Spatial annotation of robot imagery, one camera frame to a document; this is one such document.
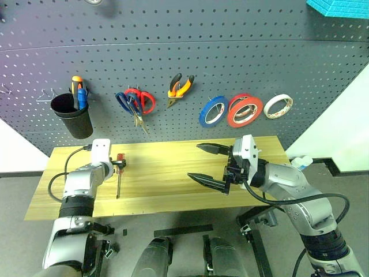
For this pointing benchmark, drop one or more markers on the wide red tape roll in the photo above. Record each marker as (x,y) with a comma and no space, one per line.
(231,115)

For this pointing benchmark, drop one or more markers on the black metal table leg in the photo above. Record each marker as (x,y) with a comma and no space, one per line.
(101,231)
(256,245)

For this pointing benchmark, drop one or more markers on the orange black needle-nose pliers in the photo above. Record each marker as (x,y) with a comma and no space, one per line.
(176,92)

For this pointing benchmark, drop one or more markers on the black plastic cup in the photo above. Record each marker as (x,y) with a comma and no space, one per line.
(79,127)

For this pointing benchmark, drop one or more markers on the grey metal pegboard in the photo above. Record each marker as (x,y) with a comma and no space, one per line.
(201,43)

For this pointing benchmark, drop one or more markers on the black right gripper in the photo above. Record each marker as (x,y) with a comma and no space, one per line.
(235,173)

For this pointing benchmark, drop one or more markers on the black floor tape strip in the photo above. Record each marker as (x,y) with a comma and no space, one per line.
(184,230)

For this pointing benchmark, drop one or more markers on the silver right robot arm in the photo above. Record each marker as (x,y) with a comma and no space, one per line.
(288,179)

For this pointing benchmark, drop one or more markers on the clear plastic water bottle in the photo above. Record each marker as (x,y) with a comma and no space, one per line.
(297,164)
(307,160)

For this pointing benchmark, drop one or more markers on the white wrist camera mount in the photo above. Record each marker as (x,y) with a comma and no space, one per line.
(249,150)
(101,150)

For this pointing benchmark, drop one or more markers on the white tape roll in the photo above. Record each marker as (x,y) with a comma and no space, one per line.
(272,101)

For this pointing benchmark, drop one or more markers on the dark grey rounded shape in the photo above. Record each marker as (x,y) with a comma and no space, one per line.
(223,259)
(152,259)

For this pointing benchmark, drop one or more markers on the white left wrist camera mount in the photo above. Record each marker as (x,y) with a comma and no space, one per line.
(101,150)

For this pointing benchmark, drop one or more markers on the blue plastic basket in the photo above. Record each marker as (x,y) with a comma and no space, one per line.
(340,7)

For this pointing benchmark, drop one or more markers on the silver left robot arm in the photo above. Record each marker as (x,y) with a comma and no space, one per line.
(80,179)

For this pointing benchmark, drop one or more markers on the thin red tape roll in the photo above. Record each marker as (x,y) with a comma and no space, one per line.
(240,94)

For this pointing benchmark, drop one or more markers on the round silver metal disc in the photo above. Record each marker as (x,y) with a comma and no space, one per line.
(93,1)

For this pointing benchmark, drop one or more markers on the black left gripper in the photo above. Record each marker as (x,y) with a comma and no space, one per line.
(118,164)

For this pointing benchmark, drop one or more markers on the blue tape roll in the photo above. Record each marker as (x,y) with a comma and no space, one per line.
(202,115)

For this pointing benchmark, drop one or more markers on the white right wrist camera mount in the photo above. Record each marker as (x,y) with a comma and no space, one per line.
(249,150)

